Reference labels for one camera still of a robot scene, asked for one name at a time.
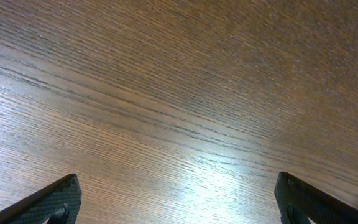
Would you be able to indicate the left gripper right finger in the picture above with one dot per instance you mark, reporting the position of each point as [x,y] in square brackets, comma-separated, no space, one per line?
[300,202]

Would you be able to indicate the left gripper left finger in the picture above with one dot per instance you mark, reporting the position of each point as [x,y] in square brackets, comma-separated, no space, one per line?
[58,202]

